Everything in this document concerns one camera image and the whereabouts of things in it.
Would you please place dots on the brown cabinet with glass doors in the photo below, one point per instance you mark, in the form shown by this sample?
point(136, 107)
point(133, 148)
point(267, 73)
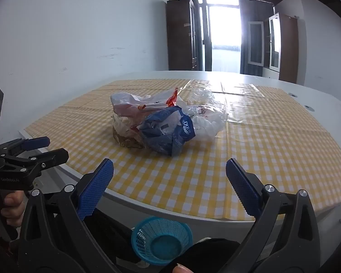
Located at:
point(287, 48)

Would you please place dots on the person's left hand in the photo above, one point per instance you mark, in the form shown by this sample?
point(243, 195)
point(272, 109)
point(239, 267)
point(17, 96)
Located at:
point(14, 203)

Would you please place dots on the person's black pants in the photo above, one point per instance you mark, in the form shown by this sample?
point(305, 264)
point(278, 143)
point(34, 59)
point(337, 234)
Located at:
point(210, 253)

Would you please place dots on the person's right hand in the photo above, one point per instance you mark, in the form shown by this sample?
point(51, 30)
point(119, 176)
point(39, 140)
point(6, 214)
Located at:
point(182, 269)

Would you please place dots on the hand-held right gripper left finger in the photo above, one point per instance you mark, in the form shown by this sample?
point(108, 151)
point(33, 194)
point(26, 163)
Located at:
point(95, 189)

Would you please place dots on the blue plastic mesh basket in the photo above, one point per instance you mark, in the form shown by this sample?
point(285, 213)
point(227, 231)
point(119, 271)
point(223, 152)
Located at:
point(162, 244)

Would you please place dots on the bright balcony door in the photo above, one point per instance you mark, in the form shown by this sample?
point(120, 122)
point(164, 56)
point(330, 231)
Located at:
point(223, 31)

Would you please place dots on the clear bag with brown crumbs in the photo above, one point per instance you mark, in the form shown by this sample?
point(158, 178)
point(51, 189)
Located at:
point(124, 138)

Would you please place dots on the clear plastic sheet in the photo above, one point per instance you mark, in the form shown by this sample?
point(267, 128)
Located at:
point(238, 102)

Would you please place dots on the dark brown wardrobe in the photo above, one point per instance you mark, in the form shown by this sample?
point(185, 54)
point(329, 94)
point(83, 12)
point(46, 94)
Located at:
point(180, 34)

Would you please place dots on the yellow checkered tablecloth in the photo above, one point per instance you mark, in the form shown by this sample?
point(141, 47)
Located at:
point(187, 176)

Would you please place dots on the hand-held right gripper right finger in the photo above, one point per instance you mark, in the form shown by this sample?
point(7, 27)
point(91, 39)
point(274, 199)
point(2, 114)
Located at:
point(243, 189)

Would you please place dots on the blue plastic wrapper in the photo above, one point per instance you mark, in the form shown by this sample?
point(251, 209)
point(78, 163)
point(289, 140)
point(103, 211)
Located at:
point(164, 132)

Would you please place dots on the red snack wrapper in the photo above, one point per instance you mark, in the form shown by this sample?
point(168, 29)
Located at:
point(172, 98)

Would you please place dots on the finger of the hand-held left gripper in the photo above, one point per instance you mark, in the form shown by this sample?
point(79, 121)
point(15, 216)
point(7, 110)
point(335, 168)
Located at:
point(52, 157)
point(37, 142)

